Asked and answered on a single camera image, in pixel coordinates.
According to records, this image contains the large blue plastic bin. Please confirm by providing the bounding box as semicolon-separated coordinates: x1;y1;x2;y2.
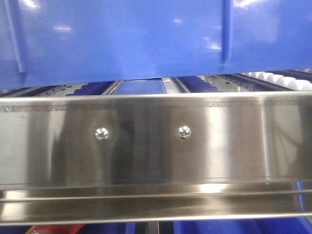
0;0;312;89

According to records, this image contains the white conveyor roller row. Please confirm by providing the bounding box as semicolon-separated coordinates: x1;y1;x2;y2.
241;69;312;92

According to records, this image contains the orange red package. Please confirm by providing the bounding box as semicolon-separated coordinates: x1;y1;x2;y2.
25;224;85;234

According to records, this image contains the right rail screw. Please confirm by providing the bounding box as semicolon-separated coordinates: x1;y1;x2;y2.
177;125;192;139

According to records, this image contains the rail screw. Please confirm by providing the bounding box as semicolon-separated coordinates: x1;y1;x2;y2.
177;125;192;139
95;127;109;141

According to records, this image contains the left rail screw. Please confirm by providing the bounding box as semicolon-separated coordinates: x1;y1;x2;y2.
95;127;109;141

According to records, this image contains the stainless steel conveyor rail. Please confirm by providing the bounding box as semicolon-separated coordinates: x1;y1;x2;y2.
0;92;312;225

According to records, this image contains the blue bin below rail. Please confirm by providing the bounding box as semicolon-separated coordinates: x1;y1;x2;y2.
79;217;312;234

